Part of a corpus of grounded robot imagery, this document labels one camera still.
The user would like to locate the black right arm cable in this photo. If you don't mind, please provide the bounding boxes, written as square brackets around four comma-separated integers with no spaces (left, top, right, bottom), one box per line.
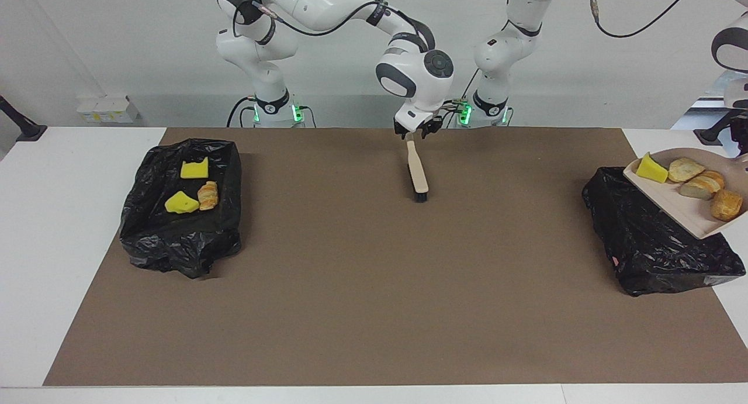
[233,0,387,37]

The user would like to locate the small yellow sponge wedge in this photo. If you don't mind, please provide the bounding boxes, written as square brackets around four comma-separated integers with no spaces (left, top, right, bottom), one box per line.
[636,152,669,184]

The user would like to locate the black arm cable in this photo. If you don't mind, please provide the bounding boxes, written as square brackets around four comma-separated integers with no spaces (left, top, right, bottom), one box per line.
[589,0,699,39]
[233,0,387,37]

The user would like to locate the orange-brown sponge lump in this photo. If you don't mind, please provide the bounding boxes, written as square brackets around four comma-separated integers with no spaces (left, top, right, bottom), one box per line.
[710,189,744,222]

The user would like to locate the yellow sponge piece dark dot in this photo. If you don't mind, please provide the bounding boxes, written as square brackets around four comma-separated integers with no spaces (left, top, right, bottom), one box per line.
[164,191,200,215]

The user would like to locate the beige plastic dustpan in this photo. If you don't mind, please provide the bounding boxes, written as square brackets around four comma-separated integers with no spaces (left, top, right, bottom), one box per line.
[623,149,748,240]

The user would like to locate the black bag bin pink mark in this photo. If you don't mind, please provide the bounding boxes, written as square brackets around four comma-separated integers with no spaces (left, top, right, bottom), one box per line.
[582,166,747,297]

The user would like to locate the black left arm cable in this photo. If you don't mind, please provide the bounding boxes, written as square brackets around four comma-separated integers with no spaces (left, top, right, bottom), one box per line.
[589,0,699,39]

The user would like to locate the black bag-lined bin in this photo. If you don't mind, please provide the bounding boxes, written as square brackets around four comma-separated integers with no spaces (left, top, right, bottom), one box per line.
[119,138,243,279]

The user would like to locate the white blue background furniture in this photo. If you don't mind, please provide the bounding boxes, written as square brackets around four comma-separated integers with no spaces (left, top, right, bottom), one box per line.
[671,71,748,130]

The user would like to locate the black camera stand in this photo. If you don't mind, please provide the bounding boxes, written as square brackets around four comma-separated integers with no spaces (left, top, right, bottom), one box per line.
[0,95,47,143]
[694,109,738,146]

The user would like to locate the brown table mat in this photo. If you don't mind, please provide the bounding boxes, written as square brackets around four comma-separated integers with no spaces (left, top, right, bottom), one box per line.
[43,127,748,387]

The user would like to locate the pale tan torn sponge piece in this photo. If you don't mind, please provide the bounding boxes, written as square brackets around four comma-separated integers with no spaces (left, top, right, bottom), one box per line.
[668,157,707,183]
[197,181,220,211]
[680,171,726,201]

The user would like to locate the beige brush black bristles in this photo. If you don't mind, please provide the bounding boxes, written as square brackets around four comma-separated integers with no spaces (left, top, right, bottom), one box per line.
[406,140,430,203]

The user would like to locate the notched yellow green sponge piece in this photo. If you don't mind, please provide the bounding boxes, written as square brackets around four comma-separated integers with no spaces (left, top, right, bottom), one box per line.
[180,157,210,179]

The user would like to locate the white box yellow labels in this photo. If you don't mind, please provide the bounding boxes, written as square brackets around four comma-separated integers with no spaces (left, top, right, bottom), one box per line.
[77,94,141,124]

